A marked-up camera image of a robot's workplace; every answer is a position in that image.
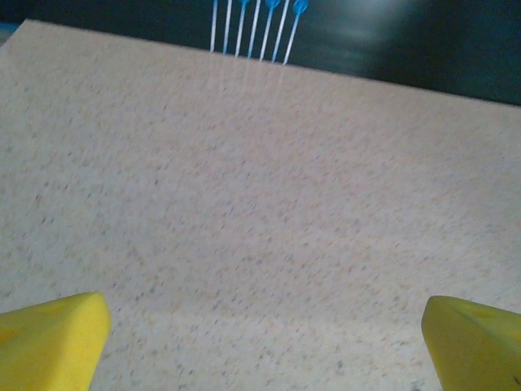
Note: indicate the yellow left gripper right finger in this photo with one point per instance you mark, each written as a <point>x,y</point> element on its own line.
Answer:
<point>476,350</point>

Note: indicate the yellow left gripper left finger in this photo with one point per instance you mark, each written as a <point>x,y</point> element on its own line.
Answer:
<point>49,346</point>

